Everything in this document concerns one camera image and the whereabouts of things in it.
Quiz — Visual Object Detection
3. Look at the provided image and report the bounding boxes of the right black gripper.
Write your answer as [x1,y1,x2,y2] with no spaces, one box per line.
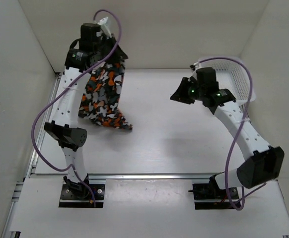
[170,77,205,105]

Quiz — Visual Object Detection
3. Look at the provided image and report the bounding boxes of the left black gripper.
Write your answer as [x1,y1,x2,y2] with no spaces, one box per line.
[93,34,128,65]

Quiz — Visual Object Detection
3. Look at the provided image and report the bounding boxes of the camouflage orange black shorts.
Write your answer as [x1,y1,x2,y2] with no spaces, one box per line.
[78,60,133,130]

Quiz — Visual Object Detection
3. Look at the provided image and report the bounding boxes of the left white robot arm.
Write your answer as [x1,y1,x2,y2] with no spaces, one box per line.
[44,19,133,201]

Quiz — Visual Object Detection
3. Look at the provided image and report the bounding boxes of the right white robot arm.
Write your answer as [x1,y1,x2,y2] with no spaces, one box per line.
[170,67,285,198]

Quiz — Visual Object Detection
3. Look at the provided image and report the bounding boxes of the white plastic mesh basket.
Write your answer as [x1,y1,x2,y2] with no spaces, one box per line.
[195,57,250,106]

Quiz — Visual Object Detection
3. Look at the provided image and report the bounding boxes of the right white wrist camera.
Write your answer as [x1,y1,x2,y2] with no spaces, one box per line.
[190,61,202,75]

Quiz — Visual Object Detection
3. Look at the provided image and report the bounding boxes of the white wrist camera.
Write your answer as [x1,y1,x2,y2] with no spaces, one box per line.
[190,61,202,75]
[97,17,112,38]

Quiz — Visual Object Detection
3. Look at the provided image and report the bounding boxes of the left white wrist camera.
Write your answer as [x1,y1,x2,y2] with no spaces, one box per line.
[97,17,112,38]

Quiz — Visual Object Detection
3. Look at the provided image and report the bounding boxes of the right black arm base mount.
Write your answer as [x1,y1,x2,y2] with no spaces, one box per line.
[188,173,245,210]

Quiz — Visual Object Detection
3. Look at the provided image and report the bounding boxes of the aluminium front rail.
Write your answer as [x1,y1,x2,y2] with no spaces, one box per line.
[88,173,214,180]

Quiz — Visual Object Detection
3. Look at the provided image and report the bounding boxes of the aluminium rail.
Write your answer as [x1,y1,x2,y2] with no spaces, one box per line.
[0,71,62,238]
[88,173,214,180]

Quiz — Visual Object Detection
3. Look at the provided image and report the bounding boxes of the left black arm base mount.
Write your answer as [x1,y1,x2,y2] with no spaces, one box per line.
[59,176,105,209]

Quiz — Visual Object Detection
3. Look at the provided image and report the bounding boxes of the aluminium left side rail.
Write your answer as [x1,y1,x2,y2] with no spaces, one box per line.
[0,71,62,238]

